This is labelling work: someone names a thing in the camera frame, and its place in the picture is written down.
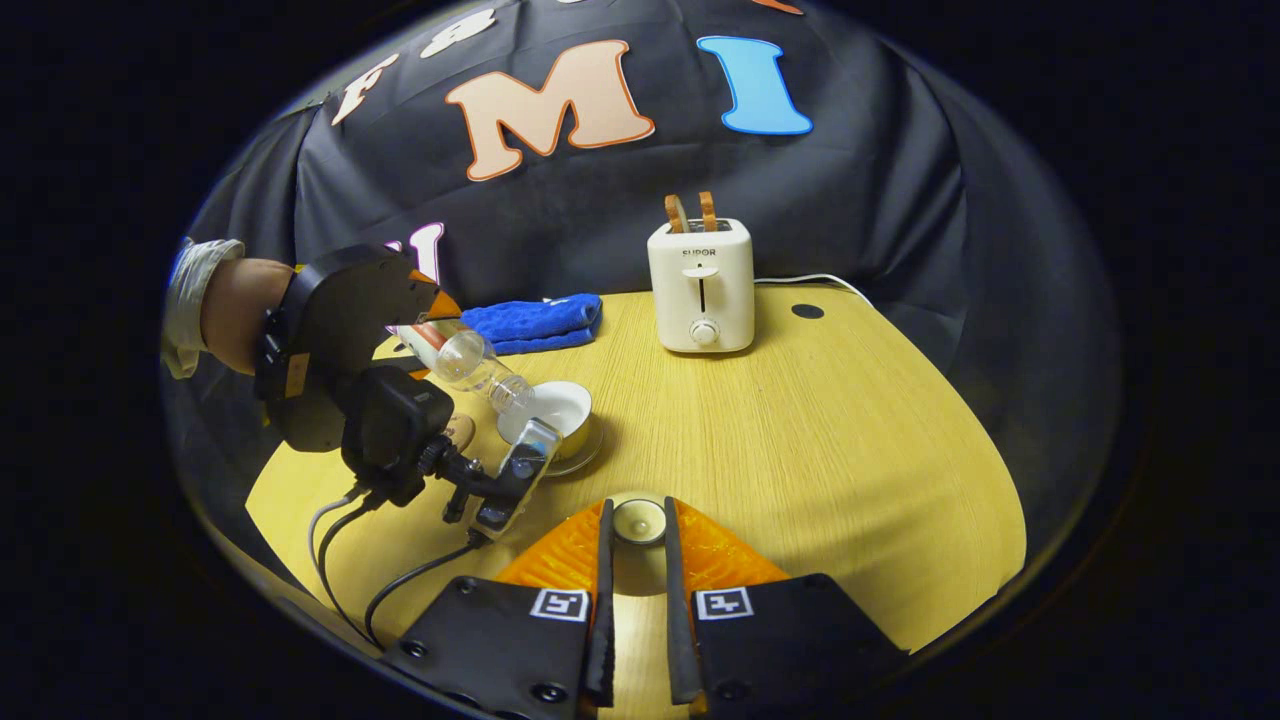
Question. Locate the clear plastic water bottle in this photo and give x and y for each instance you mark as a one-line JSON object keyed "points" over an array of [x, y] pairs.
{"points": [[465, 358]]}

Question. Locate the white teacup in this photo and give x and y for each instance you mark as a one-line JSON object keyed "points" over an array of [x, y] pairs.
{"points": [[565, 405]]}

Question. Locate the folded blue towel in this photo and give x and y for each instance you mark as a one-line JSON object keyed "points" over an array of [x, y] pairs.
{"points": [[535, 322]]}

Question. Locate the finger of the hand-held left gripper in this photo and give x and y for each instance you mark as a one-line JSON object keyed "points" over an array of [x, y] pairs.
{"points": [[417, 374], [442, 302]]}

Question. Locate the cream teacup lid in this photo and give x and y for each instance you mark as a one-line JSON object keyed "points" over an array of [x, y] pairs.
{"points": [[638, 555]]}

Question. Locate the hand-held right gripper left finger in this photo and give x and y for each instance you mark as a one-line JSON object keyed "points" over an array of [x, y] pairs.
{"points": [[605, 600]]}

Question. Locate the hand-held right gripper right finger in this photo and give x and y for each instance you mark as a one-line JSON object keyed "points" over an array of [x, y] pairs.
{"points": [[675, 600]]}

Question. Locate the black desk grommet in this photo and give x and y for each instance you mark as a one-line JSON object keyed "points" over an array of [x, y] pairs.
{"points": [[807, 311]]}

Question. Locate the black backdrop cloth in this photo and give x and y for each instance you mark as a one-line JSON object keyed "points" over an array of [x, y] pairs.
{"points": [[850, 200]]}

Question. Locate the round brown coaster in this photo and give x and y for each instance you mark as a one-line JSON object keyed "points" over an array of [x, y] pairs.
{"points": [[462, 430]]}

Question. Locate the white toaster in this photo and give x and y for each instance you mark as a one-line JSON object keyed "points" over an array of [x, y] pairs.
{"points": [[702, 290]]}

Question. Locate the white saucer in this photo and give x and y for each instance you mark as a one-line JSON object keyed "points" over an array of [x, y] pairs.
{"points": [[585, 458]]}

